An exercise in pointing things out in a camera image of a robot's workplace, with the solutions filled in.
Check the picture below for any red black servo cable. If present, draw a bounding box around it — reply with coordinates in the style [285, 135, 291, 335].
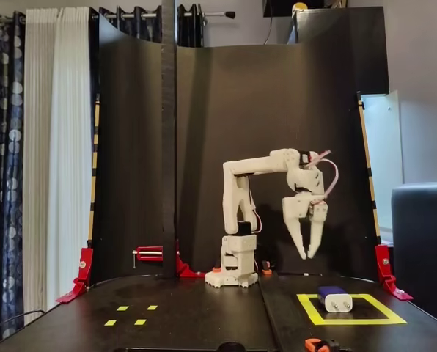
[308, 148, 339, 202]

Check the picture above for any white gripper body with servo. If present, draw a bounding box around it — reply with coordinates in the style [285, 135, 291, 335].
[282, 193, 328, 223]

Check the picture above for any blue USB charger block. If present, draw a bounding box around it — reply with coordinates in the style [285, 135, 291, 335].
[316, 285, 353, 314]

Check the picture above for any yellow tape square outline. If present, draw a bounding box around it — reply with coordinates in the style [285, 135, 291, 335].
[295, 292, 408, 326]

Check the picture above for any red screw clamp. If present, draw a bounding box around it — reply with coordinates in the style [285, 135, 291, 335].
[132, 238, 206, 279]

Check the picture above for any orange black spring clamp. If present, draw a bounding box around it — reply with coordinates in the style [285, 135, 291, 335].
[304, 337, 341, 352]

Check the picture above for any white moving gripper finger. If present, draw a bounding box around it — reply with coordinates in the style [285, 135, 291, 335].
[308, 204, 329, 258]

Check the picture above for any black backdrop sheet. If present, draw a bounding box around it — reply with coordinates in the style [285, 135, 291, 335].
[89, 5, 390, 287]

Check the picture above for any white fixed gripper finger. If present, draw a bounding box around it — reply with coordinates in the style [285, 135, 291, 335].
[284, 219, 308, 260]

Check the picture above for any white cabinet door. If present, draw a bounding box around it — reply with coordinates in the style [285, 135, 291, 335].
[360, 89, 405, 245]

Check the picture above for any yellow black striped stick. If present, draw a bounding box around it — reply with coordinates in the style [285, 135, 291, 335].
[87, 93, 101, 250]
[356, 90, 383, 246]

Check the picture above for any white pleated curtain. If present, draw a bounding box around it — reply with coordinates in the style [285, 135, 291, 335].
[22, 6, 95, 323]

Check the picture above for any silver curtain rod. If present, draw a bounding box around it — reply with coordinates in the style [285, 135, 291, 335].
[104, 10, 236, 20]

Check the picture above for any red desk edge clamp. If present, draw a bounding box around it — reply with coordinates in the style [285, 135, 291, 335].
[55, 247, 95, 304]
[374, 243, 414, 301]

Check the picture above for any dark blue patterned curtain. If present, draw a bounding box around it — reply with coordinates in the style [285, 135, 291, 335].
[89, 3, 205, 48]
[0, 10, 27, 342]

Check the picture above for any thin black floor cable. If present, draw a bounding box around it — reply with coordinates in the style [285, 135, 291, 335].
[0, 309, 46, 328]

